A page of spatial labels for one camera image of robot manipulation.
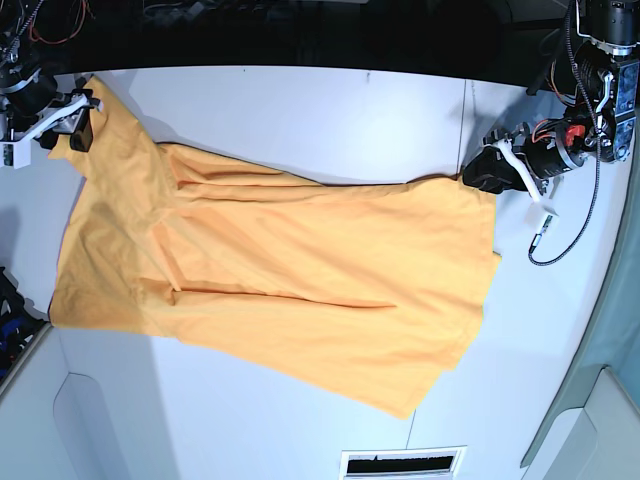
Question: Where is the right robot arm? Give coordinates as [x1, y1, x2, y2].
[1, 1, 102, 167]

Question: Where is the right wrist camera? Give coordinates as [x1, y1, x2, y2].
[1, 140, 32, 169]

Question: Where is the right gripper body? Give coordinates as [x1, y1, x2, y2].
[1, 74, 103, 149]

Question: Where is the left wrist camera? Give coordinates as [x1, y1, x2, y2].
[524, 202, 559, 235]

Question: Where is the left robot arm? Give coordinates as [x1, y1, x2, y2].
[462, 1, 639, 195]

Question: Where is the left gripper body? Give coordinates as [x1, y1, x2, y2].
[483, 122, 588, 194]

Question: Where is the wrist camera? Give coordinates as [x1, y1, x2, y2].
[1, 140, 32, 169]
[524, 202, 559, 235]

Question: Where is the yellow t-shirt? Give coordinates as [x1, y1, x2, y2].
[49, 78, 500, 419]

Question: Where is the braided camera cable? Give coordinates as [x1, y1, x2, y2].
[527, 0, 601, 266]

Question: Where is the black blue clutter pile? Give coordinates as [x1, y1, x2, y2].
[0, 267, 45, 380]

